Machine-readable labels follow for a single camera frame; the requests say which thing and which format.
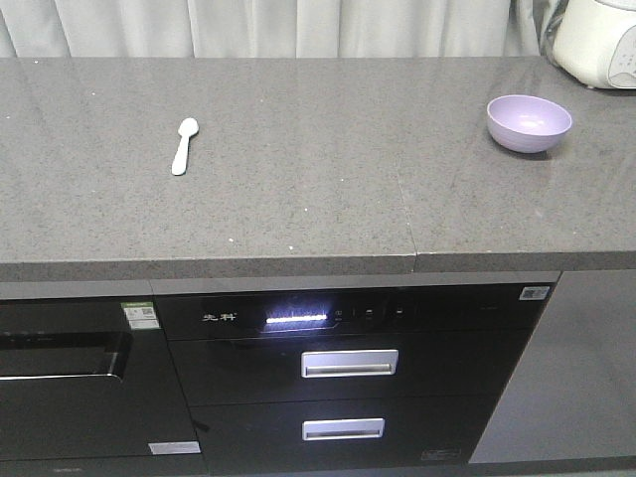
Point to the pale green plastic spoon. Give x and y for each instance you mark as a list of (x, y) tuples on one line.
[(186, 130)]

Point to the lilac plastic bowl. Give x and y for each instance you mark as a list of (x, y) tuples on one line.
[(527, 124)]

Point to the black disinfection cabinet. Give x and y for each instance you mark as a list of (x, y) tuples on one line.
[(238, 358)]

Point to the green energy label sticker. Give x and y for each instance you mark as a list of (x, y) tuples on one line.
[(140, 315)]

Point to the white QR code sticker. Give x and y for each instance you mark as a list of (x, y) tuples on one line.
[(535, 293)]

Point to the white dishwasher label sticker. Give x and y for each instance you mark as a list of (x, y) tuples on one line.
[(174, 447)]

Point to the black built-in dishwasher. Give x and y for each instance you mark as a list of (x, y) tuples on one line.
[(82, 394)]

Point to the grey cabinet door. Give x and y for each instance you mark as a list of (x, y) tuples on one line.
[(572, 395)]

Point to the white soy milk blender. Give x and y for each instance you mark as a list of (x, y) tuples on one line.
[(593, 41)]

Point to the white curtain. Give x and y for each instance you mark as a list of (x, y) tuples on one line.
[(275, 29)]

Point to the upper silver drawer handle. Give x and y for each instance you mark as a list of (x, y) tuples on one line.
[(348, 363)]

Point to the silver drawer handle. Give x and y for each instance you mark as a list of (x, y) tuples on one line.
[(343, 429), (348, 363)]

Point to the lower silver drawer handle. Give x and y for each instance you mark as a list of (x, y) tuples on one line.
[(343, 429)]

